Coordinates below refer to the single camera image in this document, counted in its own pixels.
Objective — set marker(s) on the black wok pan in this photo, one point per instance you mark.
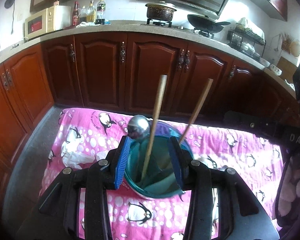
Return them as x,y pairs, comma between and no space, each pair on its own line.
204,24

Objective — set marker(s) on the crumpled white tissue far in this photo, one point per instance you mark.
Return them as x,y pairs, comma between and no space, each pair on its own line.
76,155

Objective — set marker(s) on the long wooden chopstick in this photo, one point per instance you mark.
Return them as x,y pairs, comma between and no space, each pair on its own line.
156,112

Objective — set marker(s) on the speckled stone countertop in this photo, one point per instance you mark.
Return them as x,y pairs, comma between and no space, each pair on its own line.
123,26

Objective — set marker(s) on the cream microwave oven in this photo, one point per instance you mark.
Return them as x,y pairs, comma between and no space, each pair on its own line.
51,19

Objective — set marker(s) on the large steel ladle spoon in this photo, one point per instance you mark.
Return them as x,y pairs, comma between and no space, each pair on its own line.
138,127

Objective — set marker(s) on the white utensil holder teal rim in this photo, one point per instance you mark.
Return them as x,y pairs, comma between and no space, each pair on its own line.
159,181

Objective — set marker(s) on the yellow-cap dark bottle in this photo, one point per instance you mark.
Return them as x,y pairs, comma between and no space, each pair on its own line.
100,12

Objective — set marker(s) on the red-brown kitchen cabinets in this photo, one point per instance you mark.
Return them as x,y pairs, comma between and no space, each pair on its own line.
120,71

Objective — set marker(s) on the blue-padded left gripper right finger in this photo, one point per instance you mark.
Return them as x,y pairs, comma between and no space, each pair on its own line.
178,161

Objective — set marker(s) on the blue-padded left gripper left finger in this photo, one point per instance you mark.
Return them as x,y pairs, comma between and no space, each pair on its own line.
122,154

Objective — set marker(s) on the black dish rack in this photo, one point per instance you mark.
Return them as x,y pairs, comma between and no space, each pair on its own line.
244,40

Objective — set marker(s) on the dark cooking pot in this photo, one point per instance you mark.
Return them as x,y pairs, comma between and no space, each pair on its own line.
161,11

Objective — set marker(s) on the yellow oil bottle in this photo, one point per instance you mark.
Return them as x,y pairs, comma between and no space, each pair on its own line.
91,12

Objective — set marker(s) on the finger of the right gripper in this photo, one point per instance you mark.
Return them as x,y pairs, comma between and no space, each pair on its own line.
267,128

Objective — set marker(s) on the red-label sauce bottle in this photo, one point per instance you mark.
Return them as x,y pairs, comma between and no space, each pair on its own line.
75,15

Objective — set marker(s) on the pink penguin towel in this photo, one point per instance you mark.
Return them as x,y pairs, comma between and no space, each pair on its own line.
132,216

